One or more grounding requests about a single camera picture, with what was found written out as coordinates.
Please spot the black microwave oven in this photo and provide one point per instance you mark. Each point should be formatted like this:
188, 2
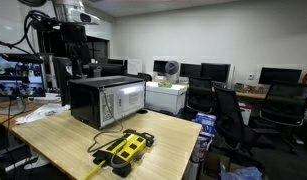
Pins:
100, 101

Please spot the computer monitor showing camera feeds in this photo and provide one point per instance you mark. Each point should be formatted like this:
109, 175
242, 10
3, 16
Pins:
20, 77

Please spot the black mesh office chair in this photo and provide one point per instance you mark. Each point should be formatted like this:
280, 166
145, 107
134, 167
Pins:
238, 137

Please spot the black office chair right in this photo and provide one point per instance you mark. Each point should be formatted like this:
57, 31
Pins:
285, 103

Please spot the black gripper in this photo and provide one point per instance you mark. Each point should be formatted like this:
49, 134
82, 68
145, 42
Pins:
74, 35

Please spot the blue plastic bag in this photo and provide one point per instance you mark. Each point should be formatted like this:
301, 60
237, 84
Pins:
237, 172

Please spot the black monitor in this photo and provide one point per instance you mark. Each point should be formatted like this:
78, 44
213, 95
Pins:
216, 72
267, 75

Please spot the white storage box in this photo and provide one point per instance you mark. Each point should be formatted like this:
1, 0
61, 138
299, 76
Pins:
170, 99

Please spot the blue white carton box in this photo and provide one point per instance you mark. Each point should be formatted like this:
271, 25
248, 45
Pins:
205, 137

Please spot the yellow black power strip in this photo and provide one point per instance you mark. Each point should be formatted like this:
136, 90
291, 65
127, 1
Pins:
120, 154

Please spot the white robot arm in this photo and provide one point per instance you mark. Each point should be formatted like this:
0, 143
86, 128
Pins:
73, 19

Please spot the black office chair back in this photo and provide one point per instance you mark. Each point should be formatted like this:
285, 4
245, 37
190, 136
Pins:
200, 96

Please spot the white papers on table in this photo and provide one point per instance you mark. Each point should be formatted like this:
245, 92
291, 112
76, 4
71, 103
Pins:
42, 112

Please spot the black monitor centre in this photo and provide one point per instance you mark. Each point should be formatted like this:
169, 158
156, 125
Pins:
216, 72

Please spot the black monitor far right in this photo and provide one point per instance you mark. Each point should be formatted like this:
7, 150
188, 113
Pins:
267, 75

